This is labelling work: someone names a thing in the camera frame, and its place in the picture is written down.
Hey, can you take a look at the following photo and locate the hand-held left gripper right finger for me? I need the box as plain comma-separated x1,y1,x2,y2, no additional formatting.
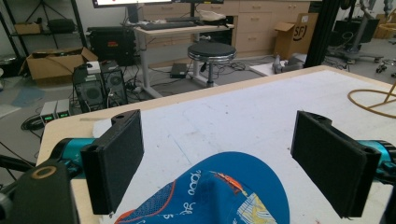
290,110,382,219

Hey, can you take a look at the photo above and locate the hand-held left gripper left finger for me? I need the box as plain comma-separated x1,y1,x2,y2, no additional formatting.
79,109,145,216

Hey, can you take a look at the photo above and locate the blue patterned cap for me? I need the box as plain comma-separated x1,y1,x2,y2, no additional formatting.
114,151,290,224

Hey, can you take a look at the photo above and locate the black computer tower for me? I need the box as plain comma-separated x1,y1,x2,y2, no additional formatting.
72,60,129,113

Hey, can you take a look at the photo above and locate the grey power supply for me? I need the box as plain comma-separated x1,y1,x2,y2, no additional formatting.
55,98,71,119
39,100,58,124

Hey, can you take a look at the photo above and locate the small white box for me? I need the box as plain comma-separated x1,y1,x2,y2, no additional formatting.
85,61,102,76

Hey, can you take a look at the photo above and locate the grey floor device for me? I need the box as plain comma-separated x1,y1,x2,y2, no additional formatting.
272,54,304,75

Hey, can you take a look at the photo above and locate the flat black device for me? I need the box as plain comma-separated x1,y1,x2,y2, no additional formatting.
169,63,190,79

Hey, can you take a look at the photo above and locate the open cardboard box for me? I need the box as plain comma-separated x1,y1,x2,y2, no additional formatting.
19,46,99,86

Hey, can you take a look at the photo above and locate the black equipment case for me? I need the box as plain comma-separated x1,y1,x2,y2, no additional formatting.
86,25,137,67

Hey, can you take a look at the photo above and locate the grey wheeled stand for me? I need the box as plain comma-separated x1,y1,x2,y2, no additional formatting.
326,0,385,63

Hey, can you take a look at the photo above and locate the printed cardboard box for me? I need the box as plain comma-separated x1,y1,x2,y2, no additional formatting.
273,12,319,61

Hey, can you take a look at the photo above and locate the wooden desk with white legs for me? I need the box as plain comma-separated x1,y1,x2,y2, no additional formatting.
134,23,235,99

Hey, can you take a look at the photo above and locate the black keyboard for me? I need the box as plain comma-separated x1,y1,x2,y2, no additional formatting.
139,21,198,32

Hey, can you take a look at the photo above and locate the black bag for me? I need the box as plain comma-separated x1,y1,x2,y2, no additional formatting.
46,18,77,35

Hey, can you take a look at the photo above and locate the black round stool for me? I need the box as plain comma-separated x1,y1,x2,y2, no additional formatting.
187,41,237,89

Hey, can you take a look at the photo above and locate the black metal shelf rack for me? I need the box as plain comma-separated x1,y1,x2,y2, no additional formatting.
0,0,89,61

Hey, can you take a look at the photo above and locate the light wooden drawer cabinet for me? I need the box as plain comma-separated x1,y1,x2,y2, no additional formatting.
141,0,312,59

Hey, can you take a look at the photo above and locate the small cardboard box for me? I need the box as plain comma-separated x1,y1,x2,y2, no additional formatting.
13,21,43,35

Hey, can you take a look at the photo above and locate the computer monitor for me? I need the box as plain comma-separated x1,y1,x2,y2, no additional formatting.
92,0,225,9

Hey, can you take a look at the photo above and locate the white cloth bundle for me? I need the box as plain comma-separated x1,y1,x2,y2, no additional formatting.
198,9,227,22

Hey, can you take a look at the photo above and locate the yellow cable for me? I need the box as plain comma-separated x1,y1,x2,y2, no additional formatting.
346,81,396,119

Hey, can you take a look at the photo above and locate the black cable coil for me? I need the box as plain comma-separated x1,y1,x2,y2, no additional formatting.
21,114,47,132

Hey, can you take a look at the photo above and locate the black metal post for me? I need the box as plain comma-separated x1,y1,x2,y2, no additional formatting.
304,0,342,69

